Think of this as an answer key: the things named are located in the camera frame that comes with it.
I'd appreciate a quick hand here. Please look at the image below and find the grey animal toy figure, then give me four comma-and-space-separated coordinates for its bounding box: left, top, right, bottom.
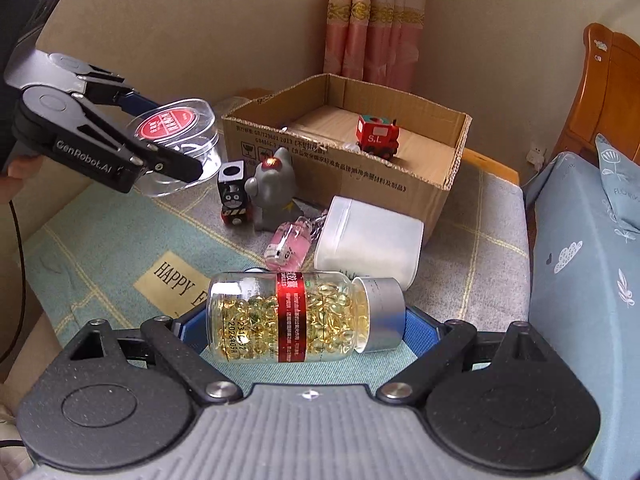
248, 147, 301, 233

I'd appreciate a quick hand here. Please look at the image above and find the white wall socket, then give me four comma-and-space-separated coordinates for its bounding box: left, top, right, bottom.
526, 142, 548, 171

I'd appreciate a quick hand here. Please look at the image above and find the red toy train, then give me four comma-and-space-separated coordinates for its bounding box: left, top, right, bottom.
356, 114, 401, 158

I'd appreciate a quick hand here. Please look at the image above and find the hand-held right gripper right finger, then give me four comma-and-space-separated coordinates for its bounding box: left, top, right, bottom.
375, 306, 546, 406

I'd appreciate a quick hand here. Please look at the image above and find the blue patterned pillow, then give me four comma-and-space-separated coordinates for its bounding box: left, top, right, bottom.
595, 133, 640, 246

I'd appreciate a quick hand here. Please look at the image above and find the pink curtain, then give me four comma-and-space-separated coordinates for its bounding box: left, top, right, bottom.
323, 0, 428, 92

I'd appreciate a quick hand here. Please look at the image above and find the blue printed bed sheet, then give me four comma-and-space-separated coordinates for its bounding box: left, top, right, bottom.
522, 152, 640, 480

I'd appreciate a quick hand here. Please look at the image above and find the cardboard box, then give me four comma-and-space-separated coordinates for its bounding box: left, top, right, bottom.
221, 73, 473, 248

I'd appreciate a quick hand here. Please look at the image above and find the pink keychain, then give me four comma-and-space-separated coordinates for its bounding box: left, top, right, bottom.
264, 212, 331, 272

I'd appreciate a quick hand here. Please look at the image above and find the black toy train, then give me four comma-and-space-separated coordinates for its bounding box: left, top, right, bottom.
217, 161, 256, 228

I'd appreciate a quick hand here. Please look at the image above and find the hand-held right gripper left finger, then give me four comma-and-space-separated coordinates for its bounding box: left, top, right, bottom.
67, 305, 243, 408

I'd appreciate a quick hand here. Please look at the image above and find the clear round plastic container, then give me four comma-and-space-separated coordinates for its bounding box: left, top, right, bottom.
125, 98, 222, 197

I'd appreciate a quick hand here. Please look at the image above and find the checked printed blanket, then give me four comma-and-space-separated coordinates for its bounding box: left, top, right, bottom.
22, 147, 531, 396

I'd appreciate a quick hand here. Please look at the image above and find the white plastic container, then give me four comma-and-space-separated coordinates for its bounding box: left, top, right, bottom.
314, 196, 425, 290

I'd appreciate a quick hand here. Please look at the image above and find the wooden bed headboard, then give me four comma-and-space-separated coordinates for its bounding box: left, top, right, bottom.
552, 22, 640, 166

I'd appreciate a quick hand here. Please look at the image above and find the clear capsule bottle silver cap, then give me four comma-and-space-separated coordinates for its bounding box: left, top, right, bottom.
206, 271, 407, 365

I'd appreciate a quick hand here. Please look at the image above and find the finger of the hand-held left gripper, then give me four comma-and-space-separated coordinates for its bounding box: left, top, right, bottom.
47, 51, 165, 116
80, 99, 204, 184

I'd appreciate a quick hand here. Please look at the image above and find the person's left hand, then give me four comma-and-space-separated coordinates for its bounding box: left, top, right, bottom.
0, 156, 40, 206

